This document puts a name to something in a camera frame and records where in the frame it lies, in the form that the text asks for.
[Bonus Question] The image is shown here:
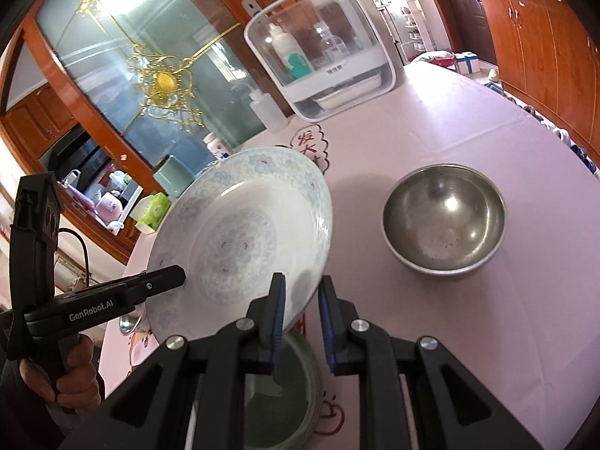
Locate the dark green plate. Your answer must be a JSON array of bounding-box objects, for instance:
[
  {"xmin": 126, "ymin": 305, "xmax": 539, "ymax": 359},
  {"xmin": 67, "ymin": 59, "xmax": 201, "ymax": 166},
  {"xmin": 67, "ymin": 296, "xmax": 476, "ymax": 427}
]
[{"xmin": 242, "ymin": 329, "xmax": 323, "ymax": 449}]

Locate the blue patterned white plate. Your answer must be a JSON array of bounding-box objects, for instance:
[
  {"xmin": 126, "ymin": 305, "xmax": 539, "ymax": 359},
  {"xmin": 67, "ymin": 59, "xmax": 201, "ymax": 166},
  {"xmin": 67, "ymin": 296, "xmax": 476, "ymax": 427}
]
[{"xmin": 145, "ymin": 146, "xmax": 333, "ymax": 342}]

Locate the deep steel bowl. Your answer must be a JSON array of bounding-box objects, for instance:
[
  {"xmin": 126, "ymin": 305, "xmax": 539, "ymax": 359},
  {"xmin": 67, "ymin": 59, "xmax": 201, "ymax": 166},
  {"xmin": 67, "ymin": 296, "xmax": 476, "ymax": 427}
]
[{"xmin": 380, "ymin": 163, "xmax": 509, "ymax": 278}]

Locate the wide shallow steel bowl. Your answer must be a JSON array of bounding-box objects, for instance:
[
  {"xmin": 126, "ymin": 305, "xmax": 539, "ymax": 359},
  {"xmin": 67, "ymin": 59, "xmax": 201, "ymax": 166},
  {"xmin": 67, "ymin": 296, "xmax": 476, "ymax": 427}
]
[{"xmin": 118, "ymin": 305, "xmax": 146, "ymax": 336}]

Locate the person's left hand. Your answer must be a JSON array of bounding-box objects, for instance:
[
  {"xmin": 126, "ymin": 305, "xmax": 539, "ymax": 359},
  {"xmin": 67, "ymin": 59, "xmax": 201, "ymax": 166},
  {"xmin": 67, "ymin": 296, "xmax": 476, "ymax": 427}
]
[{"xmin": 19, "ymin": 334, "xmax": 102, "ymax": 414}]

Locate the green tissue pack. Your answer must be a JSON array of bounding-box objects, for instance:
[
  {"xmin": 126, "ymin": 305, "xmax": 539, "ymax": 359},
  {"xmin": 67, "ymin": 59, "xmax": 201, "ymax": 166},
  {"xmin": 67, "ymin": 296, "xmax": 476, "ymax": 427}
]
[{"xmin": 130, "ymin": 192, "xmax": 172, "ymax": 235}]

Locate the pink plush toy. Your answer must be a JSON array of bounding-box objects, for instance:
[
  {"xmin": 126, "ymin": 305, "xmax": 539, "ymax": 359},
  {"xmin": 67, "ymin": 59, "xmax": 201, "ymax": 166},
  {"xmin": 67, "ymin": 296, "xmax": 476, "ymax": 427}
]
[{"xmin": 65, "ymin": 169, "xmax": 132, "ymax": 236}]

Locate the teal ceramic cup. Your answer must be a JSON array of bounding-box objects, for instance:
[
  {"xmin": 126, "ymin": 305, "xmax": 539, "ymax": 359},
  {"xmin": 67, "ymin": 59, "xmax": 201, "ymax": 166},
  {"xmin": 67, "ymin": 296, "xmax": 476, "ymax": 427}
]
[{"xmin": 153, "ymin": 154, "xmax": 194, "ymax": 198}]

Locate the small white pill bottle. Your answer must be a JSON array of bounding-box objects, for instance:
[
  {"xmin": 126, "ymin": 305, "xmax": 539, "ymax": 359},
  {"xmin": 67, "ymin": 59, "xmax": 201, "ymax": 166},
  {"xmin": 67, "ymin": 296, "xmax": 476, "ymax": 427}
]
[{"xmin": 203, "ymin": 132, "xmax": 233, "ymax": 161}]

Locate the white squeeze bottle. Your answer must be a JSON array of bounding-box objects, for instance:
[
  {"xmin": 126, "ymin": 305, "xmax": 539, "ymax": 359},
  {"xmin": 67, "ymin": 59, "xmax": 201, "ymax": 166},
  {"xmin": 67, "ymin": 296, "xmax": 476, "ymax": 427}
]
[{"xmin": 249, "ymin": 90, "xmax": 289, "ymax": 133}]

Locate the glass door gold ornament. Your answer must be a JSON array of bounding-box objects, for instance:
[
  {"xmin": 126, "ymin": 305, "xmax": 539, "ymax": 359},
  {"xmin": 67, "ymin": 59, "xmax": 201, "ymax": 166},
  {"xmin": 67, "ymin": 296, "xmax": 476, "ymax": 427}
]
[{"xmin": 37, "ymin": 0, "xmax": 277, "ymax": 172}]

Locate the white clear-lid storage box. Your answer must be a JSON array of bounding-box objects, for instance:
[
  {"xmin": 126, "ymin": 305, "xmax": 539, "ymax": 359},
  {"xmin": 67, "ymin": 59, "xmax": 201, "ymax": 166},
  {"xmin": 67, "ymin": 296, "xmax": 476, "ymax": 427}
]
[{"xmin": 244, "ymin": 0, "xmax": 396, "ymax": 122}]

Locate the black cable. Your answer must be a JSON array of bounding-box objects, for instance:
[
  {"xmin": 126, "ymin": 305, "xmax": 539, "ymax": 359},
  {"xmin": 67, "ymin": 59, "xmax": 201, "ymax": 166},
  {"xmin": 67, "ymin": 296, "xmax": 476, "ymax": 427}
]
[{"xmin": 57, "ymin": 226, "xmax": 92, "ymax": 287}]

